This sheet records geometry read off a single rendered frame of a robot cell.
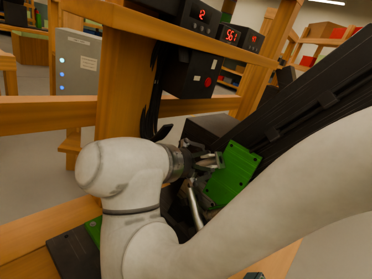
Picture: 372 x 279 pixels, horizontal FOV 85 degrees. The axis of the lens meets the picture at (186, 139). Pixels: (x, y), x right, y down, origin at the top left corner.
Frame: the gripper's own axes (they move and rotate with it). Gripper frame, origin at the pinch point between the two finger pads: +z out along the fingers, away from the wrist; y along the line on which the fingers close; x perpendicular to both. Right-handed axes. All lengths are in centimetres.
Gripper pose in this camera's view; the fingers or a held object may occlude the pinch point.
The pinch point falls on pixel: (211, 161)
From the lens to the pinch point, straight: 65.8
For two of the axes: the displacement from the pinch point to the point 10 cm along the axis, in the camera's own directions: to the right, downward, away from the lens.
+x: -8.0, 2.9, 5.3
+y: -2.0, -9.6, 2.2
